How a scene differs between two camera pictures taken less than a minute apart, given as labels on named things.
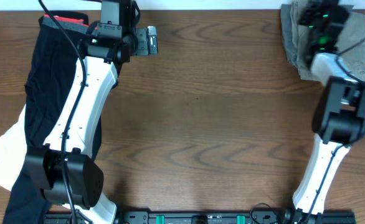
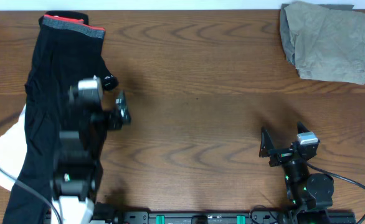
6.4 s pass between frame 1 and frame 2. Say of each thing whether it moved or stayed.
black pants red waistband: stayed
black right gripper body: moved
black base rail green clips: stayed
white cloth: stayed
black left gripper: moved
